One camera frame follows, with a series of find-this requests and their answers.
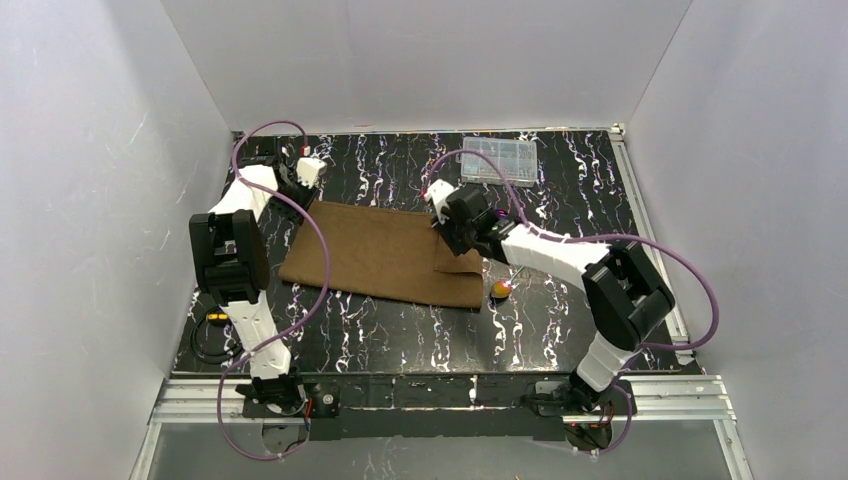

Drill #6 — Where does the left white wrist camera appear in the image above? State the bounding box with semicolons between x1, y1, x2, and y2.
295;157;327;188

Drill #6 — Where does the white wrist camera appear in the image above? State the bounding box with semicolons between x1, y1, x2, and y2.
424;179;456;223
295;157;327;188

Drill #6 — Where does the brown burlap napkin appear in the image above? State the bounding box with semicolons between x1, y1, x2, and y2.
309;201;484;310

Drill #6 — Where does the black coiled cable yellow plug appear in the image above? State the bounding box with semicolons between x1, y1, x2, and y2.
189;307;244;366

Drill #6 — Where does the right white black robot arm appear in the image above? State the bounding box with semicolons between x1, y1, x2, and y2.
423;180;676;411

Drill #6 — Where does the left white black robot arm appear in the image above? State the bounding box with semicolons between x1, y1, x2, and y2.
189;156;327;415

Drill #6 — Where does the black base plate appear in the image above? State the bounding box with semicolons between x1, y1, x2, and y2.
241;372;638;445

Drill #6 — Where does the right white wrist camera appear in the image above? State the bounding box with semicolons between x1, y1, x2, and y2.
424;179;456;223

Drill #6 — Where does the clear plastic organizer box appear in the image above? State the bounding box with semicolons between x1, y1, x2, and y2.
460;136;538;187

